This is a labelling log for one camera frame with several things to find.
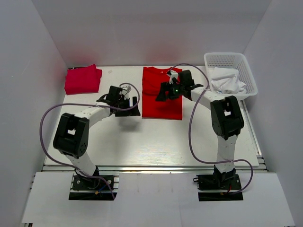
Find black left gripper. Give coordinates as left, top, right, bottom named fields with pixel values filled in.
left=116, top=96, right=141, bottom=117

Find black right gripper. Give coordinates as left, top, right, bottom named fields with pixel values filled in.
left=156, top=81, right=185, bottom=102

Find red t-shirt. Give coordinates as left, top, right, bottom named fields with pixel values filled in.
left=142, top=67, right=182, bottom=120

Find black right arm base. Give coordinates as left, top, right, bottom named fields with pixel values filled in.
left=193, top=174, right=243, bottom=201

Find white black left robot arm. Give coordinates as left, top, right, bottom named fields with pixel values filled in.
left=53, top=83, right=141, bottom=189

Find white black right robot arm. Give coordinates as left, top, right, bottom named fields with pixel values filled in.
left=156, top=70, right=244, bottom=189

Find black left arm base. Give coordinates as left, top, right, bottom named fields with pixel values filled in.
left=69, top=175, right=119, bottom=201

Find folded crimson t-shirt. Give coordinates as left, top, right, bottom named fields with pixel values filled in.
left=64, top=64, right=102, bottom=95

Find white t-shirt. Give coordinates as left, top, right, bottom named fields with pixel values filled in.
left=210, top=67, right=246, bottom=94

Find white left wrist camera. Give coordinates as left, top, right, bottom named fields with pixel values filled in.
left=120, top=85, right=131, bottom=100

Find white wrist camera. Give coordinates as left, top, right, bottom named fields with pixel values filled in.
left=120, top=85, right=131, bottom=100
left=167, top=70, right=178, bottom=84

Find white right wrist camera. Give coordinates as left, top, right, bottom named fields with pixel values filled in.
left=167, top=70, right=178, bottom=84

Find aluminium rail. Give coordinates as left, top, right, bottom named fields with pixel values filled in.
left=42, top=165, right=268, bottom=173

